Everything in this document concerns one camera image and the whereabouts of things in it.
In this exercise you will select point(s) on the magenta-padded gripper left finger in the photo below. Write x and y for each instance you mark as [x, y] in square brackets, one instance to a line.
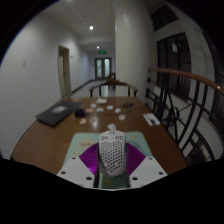
[78, 170]

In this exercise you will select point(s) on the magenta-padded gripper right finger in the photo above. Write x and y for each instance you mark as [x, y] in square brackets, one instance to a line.
[146, 170]

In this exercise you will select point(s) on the white perforated computer mouse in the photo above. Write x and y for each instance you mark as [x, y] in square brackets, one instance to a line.
[112, 153]

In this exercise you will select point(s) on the green cartoon-print mouse pad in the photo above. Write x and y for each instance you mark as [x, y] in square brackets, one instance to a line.
[75, 146]

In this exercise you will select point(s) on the small tan card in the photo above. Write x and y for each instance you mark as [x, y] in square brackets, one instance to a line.
[83, 121]
[93, 119]

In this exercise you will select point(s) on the white paper slip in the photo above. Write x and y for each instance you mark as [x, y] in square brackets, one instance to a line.
[151, 119]

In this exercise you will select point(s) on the small black box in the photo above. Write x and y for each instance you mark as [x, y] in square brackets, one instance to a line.
[79, 113]

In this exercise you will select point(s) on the small white card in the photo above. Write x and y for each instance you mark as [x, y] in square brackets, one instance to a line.
[122, 117]

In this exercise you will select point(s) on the dark grey closed laptop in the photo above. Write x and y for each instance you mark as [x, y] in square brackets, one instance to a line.
[56, 113]

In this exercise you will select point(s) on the black key bunch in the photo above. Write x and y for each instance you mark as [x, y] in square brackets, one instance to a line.
[127, 106]

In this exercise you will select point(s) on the small white box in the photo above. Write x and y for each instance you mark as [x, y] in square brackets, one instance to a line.
[102, 100]

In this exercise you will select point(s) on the wooden armchair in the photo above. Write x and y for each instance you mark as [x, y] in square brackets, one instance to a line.
[113, 82]

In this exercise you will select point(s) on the open side door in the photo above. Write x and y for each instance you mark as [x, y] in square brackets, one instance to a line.
[65, 71]

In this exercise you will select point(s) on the black railing with wooden handrail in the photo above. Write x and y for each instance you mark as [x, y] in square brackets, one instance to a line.
[186, 75]

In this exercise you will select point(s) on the glass double door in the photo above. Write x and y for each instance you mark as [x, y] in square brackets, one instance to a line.
[103, 68]

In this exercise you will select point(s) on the dark framed window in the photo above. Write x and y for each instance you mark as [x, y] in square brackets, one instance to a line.
[173, 66]

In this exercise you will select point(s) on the green exit sign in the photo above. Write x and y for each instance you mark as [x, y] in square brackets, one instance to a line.
[102, 52]

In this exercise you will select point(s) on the round ceiling light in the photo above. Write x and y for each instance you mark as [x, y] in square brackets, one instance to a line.
[91, 28]

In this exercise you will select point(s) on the white wall switch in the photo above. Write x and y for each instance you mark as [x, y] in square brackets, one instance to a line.
[24, 63]

